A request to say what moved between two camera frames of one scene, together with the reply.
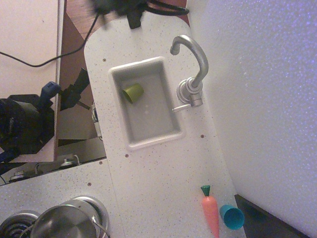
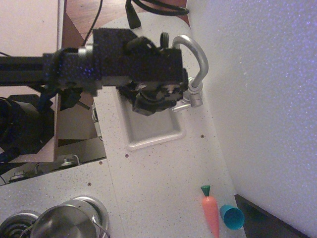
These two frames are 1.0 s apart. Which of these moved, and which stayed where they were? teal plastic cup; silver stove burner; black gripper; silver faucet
Moved: black gripper
Stayed: silver faucet; silver stove burner; teal plastic cup
